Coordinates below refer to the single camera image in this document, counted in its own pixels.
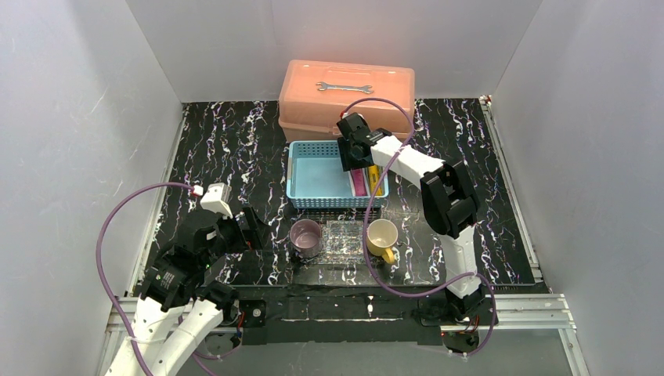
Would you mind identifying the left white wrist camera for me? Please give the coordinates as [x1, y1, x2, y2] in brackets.
[193, 183, 233, 219]

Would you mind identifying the purple mug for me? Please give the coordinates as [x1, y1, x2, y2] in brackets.
[289, 219, 323, 259]

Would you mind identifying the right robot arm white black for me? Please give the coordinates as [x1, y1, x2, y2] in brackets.
[337, 113, 484, 320]

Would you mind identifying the yellow mug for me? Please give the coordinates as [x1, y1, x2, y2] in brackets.
[366, 219, 399, 265]

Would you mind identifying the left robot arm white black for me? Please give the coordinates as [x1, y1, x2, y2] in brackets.
[107, 207, 269, 375]

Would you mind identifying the orange plastic toolbox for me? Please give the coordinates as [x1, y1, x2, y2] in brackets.
[278, 60, 415, 143]

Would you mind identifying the yellow toothpaste tube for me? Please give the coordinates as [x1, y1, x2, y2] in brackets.
[366, 164, 384, 196]

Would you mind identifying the silver open-end wrench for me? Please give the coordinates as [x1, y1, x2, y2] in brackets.
[316, 81, 374, 95]

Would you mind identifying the light blue plastic basket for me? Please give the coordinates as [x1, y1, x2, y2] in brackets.
[286, 140, 370, 209]

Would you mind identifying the clear plastic tray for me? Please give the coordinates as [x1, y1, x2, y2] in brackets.
[316, 220, 364, 265]

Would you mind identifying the pink toothpaste tube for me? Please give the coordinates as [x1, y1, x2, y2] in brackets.
[349, 168, 368, 197]

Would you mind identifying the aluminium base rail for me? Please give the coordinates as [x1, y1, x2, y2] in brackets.
[98, 295, 590, 376]

